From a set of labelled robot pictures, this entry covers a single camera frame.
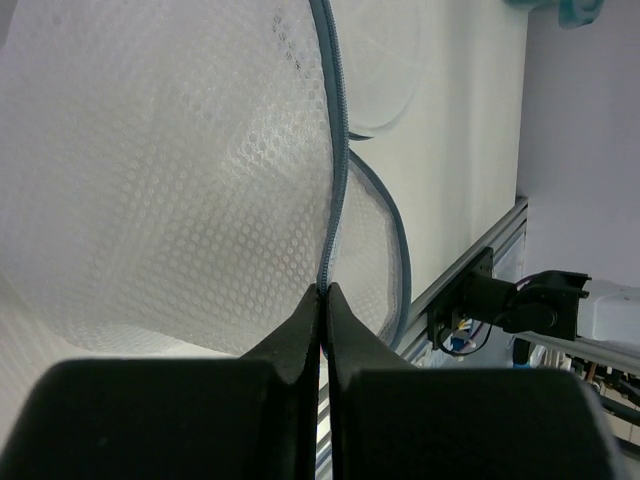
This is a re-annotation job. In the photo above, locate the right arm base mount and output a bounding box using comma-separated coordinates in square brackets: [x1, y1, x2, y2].
[426, 247, 517, 357]

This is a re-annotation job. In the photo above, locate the teal plastic basket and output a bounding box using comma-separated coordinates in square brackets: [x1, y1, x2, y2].
[505, 0, 604, 29]

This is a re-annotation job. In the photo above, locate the blue-trimmed white mesh laundry bag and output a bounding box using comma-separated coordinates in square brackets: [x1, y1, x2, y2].
[0, 0, 426, 359]

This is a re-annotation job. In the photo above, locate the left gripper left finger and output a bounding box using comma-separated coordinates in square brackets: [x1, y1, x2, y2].
[1, 287, 320, 479]

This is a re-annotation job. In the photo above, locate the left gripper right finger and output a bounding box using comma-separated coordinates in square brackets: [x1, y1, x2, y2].
[324, 285, 631, 479]

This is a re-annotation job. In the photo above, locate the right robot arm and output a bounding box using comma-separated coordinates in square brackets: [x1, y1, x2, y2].
[495, 270, 639, 347]

